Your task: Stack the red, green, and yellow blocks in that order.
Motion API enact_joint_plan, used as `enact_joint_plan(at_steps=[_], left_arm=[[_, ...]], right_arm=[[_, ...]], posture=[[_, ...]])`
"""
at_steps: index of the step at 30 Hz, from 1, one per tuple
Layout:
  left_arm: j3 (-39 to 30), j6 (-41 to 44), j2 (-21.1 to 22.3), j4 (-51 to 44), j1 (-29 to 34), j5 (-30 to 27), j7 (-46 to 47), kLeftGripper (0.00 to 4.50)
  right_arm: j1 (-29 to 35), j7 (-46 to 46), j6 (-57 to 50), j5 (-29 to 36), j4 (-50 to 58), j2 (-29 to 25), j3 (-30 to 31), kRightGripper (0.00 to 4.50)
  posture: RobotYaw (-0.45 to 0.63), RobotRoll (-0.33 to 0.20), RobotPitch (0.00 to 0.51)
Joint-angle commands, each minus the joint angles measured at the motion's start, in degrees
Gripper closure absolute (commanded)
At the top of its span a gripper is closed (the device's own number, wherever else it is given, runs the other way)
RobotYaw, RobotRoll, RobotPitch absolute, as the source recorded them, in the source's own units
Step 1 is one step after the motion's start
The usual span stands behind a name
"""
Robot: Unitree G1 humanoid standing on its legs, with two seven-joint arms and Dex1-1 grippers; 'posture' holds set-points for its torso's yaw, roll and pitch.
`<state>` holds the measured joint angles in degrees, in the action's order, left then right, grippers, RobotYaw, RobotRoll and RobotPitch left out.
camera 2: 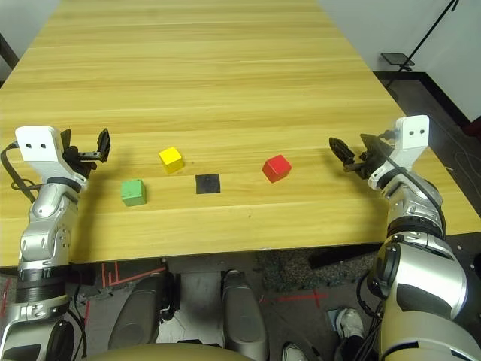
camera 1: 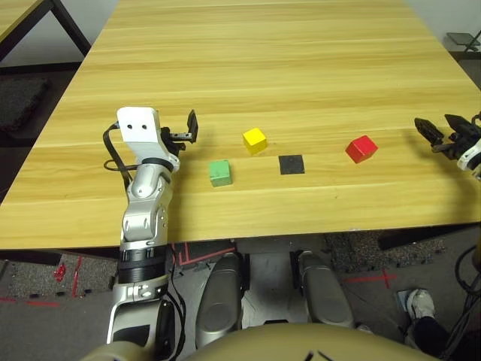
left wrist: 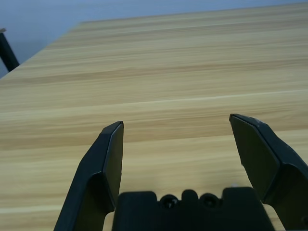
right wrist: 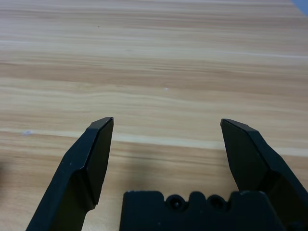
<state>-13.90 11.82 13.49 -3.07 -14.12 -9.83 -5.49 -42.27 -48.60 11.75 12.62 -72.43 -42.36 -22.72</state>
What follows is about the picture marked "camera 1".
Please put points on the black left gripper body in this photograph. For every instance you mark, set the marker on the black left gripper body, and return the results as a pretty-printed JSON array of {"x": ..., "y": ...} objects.
[{"x": 176, "y": 138}]

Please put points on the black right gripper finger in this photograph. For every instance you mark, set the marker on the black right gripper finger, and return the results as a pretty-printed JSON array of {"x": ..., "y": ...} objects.
[
  {"x": 430, "y": 131},
  {"x": 459, "y": 125}
]

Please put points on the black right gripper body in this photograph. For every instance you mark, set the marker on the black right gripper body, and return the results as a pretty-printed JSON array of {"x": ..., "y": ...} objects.
[{"x": 456, "y": 144}]

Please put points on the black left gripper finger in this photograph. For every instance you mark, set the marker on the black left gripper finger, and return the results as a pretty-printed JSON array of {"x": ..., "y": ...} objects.
[{"x": 192, "y": 126}]

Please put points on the green wooden block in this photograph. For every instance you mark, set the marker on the green wooden block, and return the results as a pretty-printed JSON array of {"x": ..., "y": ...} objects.
[{"x": 220, "y": 173}]

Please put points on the yellow wooden block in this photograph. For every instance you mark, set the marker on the yellow wooden block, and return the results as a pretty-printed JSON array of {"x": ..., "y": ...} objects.
[{"x": 255, "y": 141}]

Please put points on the red wooden block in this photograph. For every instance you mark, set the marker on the red wooden block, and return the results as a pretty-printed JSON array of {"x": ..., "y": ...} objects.
[{"x": 360, "y": 149}]

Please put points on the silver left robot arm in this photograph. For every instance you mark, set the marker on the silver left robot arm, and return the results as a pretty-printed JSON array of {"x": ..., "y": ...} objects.
[{"x": 144, "y": 210}]

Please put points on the black square marker pad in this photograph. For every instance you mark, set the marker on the black square marker pad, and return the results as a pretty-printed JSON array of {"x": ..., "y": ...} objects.
[{"x": 291, "y": 165}]

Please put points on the black mat with red lines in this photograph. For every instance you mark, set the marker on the black mat with red lines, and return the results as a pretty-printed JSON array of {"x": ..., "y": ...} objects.
[{"x": 195, "y": 255}]

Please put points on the speckled rubber floor mat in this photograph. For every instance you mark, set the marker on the speckled rubber floor mat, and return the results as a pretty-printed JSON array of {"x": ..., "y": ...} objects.
[
  {"x": 34, "y": 278},
  {"x": 376, "y": 252}
]

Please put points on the white sneaker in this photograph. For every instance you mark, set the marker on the white sneaker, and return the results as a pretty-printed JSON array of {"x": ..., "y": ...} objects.
[
  {"x": 363, "y": 328},
  {"x": 422, "y": 302}
]

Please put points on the dark rubber floor mat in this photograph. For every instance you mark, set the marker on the dark rubber floor mat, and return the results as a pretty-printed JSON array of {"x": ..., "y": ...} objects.
[{"x": 19, "y": 101}]

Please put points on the grey foot pedal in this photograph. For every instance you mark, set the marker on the grey foot pedal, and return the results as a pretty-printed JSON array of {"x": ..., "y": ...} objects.
[{"x": 403, "y": 299}]

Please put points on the grey robot left leg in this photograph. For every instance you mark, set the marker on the grey robot left leg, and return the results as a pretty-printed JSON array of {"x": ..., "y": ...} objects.
[{"x": 219, "y": 297}]

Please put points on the grey robot leg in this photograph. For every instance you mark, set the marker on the grey robot leg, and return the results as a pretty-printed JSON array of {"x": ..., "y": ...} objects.
[
  {"x": 325, "y": 293},
  {"x": 219, "y": 297}
]

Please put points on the person's leg dark trousers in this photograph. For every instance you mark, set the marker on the person's leg dark trousers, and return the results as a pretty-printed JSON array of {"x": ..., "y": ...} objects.
[{"x": 428, "y": 334}]

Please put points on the grey robot right leg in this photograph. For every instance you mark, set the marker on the grey robot right leg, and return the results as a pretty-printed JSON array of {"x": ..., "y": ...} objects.
[{"x": 325, "y": 293}]

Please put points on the tan robot torso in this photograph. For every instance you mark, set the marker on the tan robot torso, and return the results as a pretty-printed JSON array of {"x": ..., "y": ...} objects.
[{"x": 263, "y": 344}]

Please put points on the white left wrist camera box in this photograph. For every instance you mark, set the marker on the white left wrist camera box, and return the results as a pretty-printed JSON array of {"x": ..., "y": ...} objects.
[{"x": 137, "y": 126}]

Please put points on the wooden side table black frame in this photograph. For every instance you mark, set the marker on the wooden side table black frame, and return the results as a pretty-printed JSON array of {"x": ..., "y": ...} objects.
[{"x": 11, "y": 15}]

